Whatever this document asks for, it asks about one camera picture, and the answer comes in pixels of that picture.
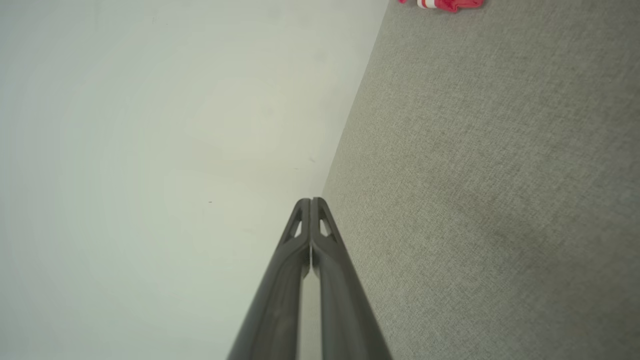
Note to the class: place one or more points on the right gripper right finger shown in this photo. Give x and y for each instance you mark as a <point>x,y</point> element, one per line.
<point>345,320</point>

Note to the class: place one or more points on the red white basketball jersey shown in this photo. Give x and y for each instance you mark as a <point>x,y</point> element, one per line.
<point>452,4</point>

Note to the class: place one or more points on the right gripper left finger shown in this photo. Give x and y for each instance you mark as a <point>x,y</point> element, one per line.
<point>280,310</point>

